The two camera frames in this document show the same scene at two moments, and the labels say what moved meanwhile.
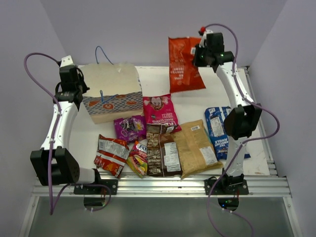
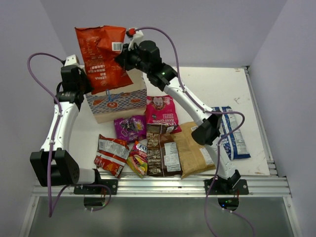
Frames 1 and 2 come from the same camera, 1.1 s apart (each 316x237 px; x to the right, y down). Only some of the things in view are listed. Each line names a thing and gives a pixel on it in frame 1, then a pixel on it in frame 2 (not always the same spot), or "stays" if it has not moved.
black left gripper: (85, 88) stays
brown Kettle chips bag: (163, 152) stays
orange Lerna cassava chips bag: (184, 75) → (100, 44)
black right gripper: (197, 50) → (123, 57)
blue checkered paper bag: (115, 92) stays
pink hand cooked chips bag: (160, 109) stays
